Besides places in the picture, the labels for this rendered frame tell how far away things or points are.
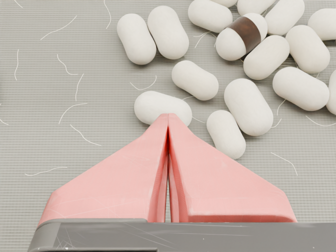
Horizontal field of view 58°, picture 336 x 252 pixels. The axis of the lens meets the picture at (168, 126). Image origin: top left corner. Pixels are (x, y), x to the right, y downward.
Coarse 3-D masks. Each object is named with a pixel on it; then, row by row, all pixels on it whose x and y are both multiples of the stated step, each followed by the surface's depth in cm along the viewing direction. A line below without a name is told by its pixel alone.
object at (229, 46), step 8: (248, 16) 19; (256, 16) 19; (256, 24) 19; (264, 24) 19; (224, 32) 19; (232, 32) 19; (264, 32) 20; (216, 40) 20; (224, 40) 19; (232, 40) 19; (240, 40) 19; (216, 48) 20; (224, 48) 19; (232, 48) 19; (240, 48) 19; (224, 56) 20; (232, 56) 19; (240, 56) 20
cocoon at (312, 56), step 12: (288, 36) 20; (300, 36) 19; (312, 36) 19; (300, 48) 19; (312, 48) 19; (324, 48) 19; (300, 60) 20; (312, 60) 19; (324, 60) 19; (312, 72) 20
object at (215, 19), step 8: (200, 0) 20; (208, 0) 20; (192, 8) 20; (200, 8) 20; (208, 8) 20; (216, 8) 20; (224, 8) 20; (192, 16) 20; (200, 16) 20; (208, 16) 20; (216, 16) 20; (224, 16) 20; (200, 24) 20; (208, 24) 20; (216, 24) 20; (224, 24) 20
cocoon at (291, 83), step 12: (288, 72) 19; (300, 72) 19; (276, 84) 19; (288, 84) 18; (300, 84) 18; (312, 84) 18; (324, 84) 19; (288, 96) 19; (300, 96) 19; (312, 96) 18; (324, 96) 18; (312, 108) 19
